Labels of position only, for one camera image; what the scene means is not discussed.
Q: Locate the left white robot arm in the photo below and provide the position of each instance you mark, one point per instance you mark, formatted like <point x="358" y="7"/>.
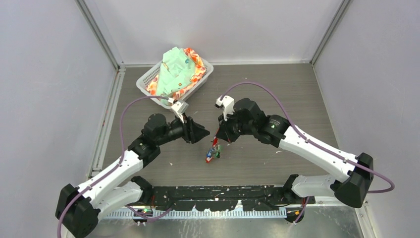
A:
<point x="80" y="208"/>

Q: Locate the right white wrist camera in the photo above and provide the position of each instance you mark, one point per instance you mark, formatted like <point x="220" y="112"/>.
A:
<point x="227" y="104"/>

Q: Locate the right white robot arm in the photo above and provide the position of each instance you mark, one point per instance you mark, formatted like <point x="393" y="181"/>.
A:
<point x="345" y="181"/>

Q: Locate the orange floral cloth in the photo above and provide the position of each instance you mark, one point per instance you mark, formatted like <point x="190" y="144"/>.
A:
<point x="200" y="71"/>

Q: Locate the white slotted cable duct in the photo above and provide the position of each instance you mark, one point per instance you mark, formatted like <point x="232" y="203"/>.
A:
<point x="236" y="213"/>

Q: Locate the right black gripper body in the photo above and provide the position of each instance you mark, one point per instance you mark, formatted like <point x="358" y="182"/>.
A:
<point x="236" y="127"/>

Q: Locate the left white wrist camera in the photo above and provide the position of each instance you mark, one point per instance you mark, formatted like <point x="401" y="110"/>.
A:
<point x="178" y="107"/>

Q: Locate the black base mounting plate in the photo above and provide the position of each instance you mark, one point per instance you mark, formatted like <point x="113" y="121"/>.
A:
<point x="219" y="198"/>

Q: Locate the white plastic basket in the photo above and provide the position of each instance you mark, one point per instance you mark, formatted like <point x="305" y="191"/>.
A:
<point x="144" y="80"/>

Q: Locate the green floral cloth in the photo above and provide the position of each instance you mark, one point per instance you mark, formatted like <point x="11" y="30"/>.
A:
<point x="175" y="72"/>

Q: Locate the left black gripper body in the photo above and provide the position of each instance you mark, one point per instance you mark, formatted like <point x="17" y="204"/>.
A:
<point x="174" y="131"/>

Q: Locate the red grey carabiner keyring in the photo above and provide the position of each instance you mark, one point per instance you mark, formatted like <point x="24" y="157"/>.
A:
<point x="214" y="142"/>

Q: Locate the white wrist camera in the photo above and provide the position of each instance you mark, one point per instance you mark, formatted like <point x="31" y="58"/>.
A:
<point x="178" y="107"/>
<point x="227" y="104"/>

